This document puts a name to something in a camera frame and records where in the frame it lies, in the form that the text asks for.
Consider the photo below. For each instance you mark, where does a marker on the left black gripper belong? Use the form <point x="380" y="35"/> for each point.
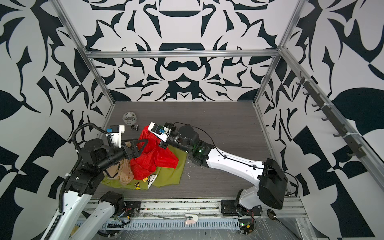
<point x="129" y="150"/>

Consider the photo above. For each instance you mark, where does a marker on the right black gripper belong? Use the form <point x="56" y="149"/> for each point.
<point x="165" y="144"/>

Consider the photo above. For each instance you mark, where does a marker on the red t-shirt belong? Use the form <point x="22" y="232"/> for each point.
<point x="152" y="156"/>

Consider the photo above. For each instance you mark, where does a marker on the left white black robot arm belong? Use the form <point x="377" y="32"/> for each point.
<point x="80" y="185"/>

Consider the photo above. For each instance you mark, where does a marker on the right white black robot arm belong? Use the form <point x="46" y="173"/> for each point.
<point x="269" y="181"/>

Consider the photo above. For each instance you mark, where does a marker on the beige stockings cloth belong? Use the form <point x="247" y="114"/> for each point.
<point x="123" y="175"/>

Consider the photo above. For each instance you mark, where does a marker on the small black clip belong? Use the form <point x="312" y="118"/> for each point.
<point x="135" y="127"/>

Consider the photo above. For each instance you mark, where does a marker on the clear tape roll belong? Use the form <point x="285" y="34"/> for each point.
<point x="129" y="118"/>

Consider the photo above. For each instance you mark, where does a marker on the green t-shirt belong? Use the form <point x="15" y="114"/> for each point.
<point x="160" y="178"/>

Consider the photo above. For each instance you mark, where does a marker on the small white tape piece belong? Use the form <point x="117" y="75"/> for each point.
<point x="191" y="219"/>

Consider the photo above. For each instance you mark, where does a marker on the black round mirror object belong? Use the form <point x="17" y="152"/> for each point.
<point x="272" y="215"/>

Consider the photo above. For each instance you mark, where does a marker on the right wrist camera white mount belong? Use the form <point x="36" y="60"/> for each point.
<point x="159" y="131"/>

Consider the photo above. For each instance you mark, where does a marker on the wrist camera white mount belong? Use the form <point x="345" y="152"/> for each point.
<point x="114" y="135"/>
<point x="159" y="131"/>

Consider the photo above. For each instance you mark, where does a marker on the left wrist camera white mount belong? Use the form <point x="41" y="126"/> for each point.
<point x="114" y="135"/>

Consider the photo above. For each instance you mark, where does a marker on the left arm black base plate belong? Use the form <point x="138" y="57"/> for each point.
<point x="130" y="208"/>

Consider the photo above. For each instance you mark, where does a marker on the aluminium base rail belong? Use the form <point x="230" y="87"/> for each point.
<point x="179" y="209"/>

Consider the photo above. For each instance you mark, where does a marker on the white slotted cable duct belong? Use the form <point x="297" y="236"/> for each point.
<point x="202" y="224"/>

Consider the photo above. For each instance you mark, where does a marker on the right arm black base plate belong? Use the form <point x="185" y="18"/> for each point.
<point x="233" y="208"/>

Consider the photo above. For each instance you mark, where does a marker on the small circuit board with wires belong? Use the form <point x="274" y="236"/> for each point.
<point x="247" y="226"/>

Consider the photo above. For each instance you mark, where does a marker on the horizontal aluminium frame bar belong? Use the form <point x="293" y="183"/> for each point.
<point x="181" y="54"/>

